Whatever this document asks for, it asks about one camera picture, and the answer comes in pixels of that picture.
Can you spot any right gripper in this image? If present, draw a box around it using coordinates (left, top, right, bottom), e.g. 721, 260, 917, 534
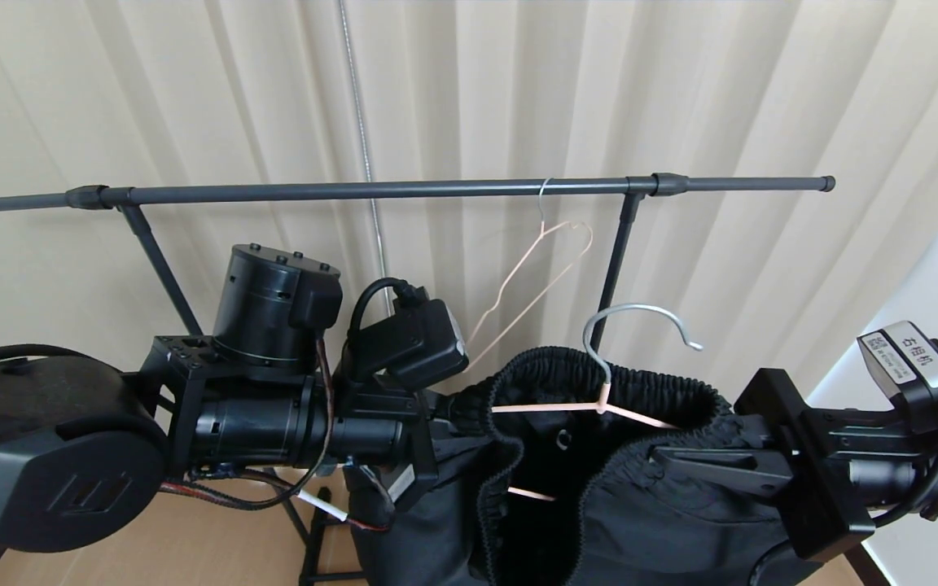
650, 368, 938, 561

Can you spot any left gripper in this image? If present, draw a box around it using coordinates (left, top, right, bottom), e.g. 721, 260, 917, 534
192, 378, 440, 509

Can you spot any black garment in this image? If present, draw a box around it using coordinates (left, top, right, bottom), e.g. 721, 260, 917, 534
343, 346, 824, 586

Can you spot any pink clothes hanger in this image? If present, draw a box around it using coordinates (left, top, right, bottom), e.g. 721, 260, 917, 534
489, 304, 704, 503
465, 177, 594, 359

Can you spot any black clothes rack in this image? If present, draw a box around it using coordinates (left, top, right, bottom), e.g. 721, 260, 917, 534
0, 173, 836, 586

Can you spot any thin grey curtain wand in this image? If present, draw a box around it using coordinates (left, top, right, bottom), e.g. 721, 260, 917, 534
337, 0, 392, 316

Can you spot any beige curtain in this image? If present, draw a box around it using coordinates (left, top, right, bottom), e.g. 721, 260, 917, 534
0, 0, 938, 408

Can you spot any black cable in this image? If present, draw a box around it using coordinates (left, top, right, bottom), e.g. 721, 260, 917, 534
0, 277, 431, 371
872, 423, 938, 526

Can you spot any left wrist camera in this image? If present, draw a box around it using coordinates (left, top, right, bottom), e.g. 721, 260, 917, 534
347, 297, 470, 391

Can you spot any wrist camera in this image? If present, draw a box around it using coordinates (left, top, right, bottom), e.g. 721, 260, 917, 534
856, 320, 938, 457
347, 297, 470, 391

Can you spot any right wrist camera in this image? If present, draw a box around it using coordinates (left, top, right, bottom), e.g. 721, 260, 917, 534
856, 320, 938, 457

